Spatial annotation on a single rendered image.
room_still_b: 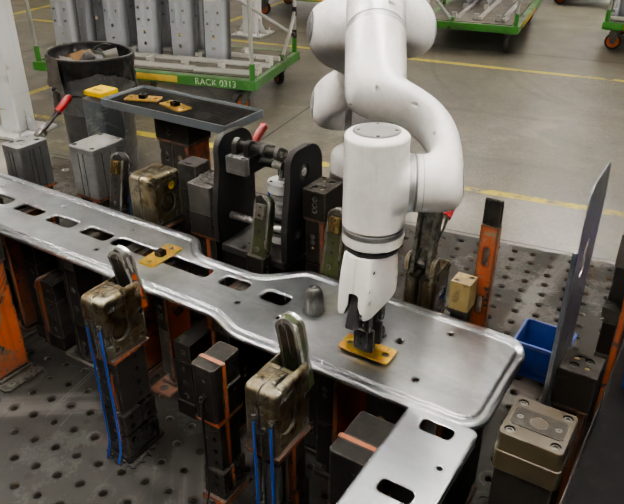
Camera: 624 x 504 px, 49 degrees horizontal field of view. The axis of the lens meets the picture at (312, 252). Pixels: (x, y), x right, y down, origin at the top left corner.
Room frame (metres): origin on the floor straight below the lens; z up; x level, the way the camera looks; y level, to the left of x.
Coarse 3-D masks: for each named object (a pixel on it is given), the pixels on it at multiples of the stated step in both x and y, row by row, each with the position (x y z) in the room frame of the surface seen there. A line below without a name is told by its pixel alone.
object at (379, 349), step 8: (352, 336) 0.86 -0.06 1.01; (344, 344) 0.84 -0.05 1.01; (352, 344) 0.84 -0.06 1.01; (376, 344) 0.84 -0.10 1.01; (352, 352) 0.82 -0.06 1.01; (360, 352) 0.82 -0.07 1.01; (376, 352) 0.82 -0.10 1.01; (384, 352) 0.82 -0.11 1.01; (392, 352) 0.82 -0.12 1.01; (376, 360) 0.80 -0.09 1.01; (384, 360) 0.80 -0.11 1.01
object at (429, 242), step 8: (424, 216) 1.00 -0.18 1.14; (432, 216) 1.00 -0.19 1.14; (440, 216) 0.99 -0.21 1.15; (416, 224) 1.00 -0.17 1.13; (424, 224) 1.00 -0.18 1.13; (432, 224) 1.00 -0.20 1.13; (440, 224) 0.99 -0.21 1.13; (416, 232) 1.00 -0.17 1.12; (424, 232) 1.00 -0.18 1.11; (432, 232) 0.98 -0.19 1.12; (416, 240) 0.99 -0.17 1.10; (424, 240) 1.00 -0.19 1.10; (432, 240) 0.98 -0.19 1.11; (416, 248) 0.99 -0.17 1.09; (424, 248) 0.99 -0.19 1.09; (432, 248) 0.98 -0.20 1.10; (416, 256) 0.99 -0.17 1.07; (432, 256) 0.98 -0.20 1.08; (416, 264) 0.99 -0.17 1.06
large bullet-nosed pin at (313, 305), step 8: (312, 288) 0.94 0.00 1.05; (320, 288) 0.94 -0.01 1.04; (304, 296) 0.94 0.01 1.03; (312, 296) 0.93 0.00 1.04; (320, 296) 0.93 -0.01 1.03; (304, 304) 0.94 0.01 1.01; (312, 304) 0.92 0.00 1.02; (320, 304) 0.93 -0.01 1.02; (304, 312) 0.94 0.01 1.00; (312, 312) 0.92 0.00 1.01; (320, 312) 0.93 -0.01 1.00
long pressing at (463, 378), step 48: (0, 192) 1.41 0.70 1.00; (48, 192) 1.41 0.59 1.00; (48, 240) 1.18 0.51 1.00; (96, 240) 1.18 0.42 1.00; (144, 240) 1.18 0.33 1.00; (192, 240) 1.18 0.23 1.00; (144, 288) 1.02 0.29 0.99; (192, 288) 1.01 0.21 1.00; (288, 288) 1.01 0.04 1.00; (336, 288) 1.01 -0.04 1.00; (240, 336) 0.87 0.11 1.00; (336, 336) 0.87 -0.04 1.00; (432, 336) 0.87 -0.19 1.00; (480, 336) 0.87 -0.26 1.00; (384, 384) 0.76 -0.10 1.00; (432, 384) 0.76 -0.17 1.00; (480, 384) 0.76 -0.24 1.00
